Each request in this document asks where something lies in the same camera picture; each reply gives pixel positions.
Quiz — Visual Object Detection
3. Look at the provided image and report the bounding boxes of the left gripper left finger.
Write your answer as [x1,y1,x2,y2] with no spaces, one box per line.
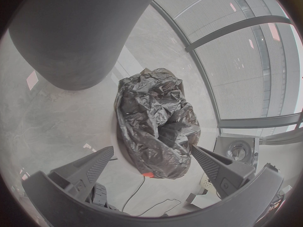
[48,146,115,202]

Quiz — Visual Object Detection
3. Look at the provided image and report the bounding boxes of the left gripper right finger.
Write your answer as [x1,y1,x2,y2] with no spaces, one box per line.
[191,145,256,199]

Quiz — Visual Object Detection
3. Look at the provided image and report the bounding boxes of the black plastic bag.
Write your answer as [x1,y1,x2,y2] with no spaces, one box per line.
[114,68,201,180]

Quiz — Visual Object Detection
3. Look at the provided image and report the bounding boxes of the white trash bin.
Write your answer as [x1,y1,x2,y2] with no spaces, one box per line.
[110,113,145,175]

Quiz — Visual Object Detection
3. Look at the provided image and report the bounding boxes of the dark grey washing machine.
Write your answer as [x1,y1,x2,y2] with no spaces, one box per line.
[214,136,260,174]

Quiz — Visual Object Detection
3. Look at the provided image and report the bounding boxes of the white plastic laundry basket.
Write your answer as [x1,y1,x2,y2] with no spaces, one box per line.
[199,174,216,190]

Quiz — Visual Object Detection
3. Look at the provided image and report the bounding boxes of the grey metal stand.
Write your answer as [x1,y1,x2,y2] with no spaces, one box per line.
[185,188,210,209]

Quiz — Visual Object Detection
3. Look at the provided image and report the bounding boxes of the window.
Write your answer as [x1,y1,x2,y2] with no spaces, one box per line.
[151,0,303,137]

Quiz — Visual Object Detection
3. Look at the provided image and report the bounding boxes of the dark grey round chair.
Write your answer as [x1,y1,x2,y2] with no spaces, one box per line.
[8,0,175,91]

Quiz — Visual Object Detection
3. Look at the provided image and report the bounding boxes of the black cable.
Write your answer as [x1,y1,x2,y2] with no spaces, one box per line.
[121,174,182,217]

